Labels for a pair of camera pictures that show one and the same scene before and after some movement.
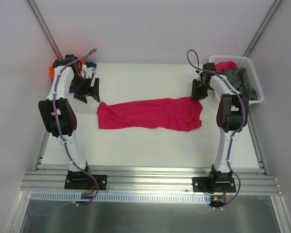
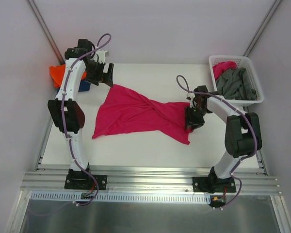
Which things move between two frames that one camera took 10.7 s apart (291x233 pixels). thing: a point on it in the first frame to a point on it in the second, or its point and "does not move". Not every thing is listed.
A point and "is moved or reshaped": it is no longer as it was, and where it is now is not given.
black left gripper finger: (95, 91) to (107, 77)
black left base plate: (78, 179) does not move
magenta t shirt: (182, 113) is moved or reshaped
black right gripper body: (199, 88) to (192, 120)
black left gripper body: (88, 88) to (103, 73)
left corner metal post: (34, 8) does not move
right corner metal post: (271, 12) does not move
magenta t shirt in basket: (224, 66) does not move
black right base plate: (217, 182) does not move
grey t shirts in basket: (239, 81) does not move
